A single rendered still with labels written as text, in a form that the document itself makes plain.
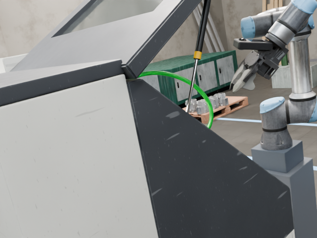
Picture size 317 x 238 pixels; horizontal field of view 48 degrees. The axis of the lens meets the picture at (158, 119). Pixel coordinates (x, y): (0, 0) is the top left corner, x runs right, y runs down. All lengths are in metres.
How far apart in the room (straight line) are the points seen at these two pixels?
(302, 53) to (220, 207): 0.91
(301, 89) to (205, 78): 5.85
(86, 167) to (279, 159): 1.21
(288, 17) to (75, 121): 0.76
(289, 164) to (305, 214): 0.29
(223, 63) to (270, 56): 6.80
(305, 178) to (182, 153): 1.11
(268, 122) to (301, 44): 0.38
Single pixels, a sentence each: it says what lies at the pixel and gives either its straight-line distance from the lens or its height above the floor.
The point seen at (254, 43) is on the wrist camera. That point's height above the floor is 1.45.
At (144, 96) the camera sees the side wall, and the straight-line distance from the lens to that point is 0.76.
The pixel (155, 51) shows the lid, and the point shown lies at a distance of 0.76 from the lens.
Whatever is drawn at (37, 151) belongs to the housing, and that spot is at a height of 1.38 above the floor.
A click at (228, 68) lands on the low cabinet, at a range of 8.13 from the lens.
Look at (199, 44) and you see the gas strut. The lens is 0.92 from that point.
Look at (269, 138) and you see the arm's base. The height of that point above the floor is 0.96.
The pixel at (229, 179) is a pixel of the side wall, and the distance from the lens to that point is 1.01.
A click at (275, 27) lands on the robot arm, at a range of 1.19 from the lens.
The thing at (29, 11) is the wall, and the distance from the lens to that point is 7.58.
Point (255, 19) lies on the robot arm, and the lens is 1.30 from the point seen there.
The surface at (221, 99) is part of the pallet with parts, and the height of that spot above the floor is 0.26.
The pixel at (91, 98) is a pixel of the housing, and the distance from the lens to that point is 0.68.
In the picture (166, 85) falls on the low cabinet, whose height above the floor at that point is 0.51.
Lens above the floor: 1.54
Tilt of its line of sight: 14 degrees down
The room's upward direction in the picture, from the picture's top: 11 degrees counter-clockwise
